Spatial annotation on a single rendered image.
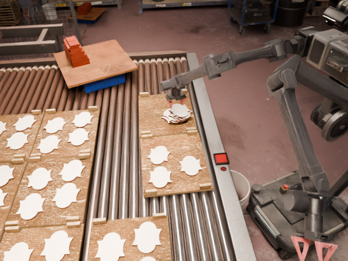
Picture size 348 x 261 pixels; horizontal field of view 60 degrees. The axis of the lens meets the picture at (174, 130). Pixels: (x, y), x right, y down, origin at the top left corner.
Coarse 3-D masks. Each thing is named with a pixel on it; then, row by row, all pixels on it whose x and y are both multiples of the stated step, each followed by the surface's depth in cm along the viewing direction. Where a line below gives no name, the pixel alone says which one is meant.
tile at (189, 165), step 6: (186, 156) 165; (192, 156) 165; (180, 162) 162; (186, 162) 162; (192, 162) 162; (198, 162) 162; (186, 168) 159; (192, 168) 159; (198, 168) 158; (186, 174) 156; (192, 174) 156
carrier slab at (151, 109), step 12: (156, 96) 207; (144, 108) 198; (156, 108) 198; (168, 108) 198; (144, 120) 189; (156, 120) 189; (192, 120) 188; (156, 132) 181; (168, 132) 181; (180, 132) 181
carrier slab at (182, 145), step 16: (144, 144) 173; (160, 144) 173; (176, 144) 173; (192, 144) 173; (144, 160) 165; (176, 160) 164; (144, 176) 157; (176, 176) 156; (208, 176) 156; (144, 192) 149; (160, 192) 149; (176, 192) 149; (192, 192) 150
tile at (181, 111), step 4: (176, 104) 190; (180, 104) 190; (172, 108) 187; (176, 108) 187; (180, 108) 187; (184, 108) 187; (172, 112) 184; (176, 112) 184; (180, 112) 184; (184, 112) 184; (176, 116) 183; (180, 116) 182; (184, 116) 182
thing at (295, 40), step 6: (300, 30) 150; (294, 36) 149; (300, 36) 149; (306, 36) 146; (294, 42) 147; (300, 42) 147; (306, 42) 147; (294, 48) 147; (300, 48) 148; (306, 48) 150; (300, 54) 152
